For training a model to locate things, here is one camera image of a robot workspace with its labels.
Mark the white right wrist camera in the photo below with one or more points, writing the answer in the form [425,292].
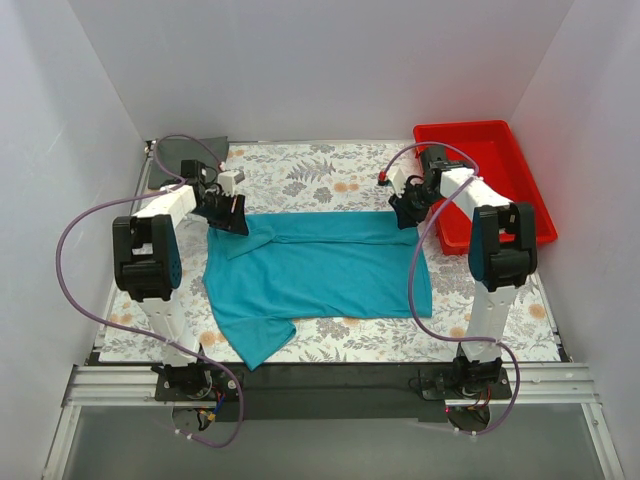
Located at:
[395,178]

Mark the folded dark grey t shirt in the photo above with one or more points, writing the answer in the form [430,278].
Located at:
[174,151]

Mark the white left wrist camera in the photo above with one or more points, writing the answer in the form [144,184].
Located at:
[228,181]

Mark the aluminium front frame rail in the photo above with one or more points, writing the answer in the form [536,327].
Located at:
[334,421]

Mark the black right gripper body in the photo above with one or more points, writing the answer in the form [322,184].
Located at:
[409,201]

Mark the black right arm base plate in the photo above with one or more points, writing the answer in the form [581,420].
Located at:
[436,382]

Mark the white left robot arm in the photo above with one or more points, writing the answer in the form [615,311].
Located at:
[147,263]

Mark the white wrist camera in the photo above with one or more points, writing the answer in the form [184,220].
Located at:
[395,178]
[228,181]

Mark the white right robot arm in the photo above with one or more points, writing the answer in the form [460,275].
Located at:
[502,251]

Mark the red plastic bin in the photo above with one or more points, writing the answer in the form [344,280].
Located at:
[495,149]

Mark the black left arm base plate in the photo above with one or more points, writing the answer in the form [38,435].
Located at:
[195,382]

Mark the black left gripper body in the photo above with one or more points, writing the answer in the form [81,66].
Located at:
[220,206]

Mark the teal t shirt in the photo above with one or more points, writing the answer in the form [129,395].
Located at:
[310,265]

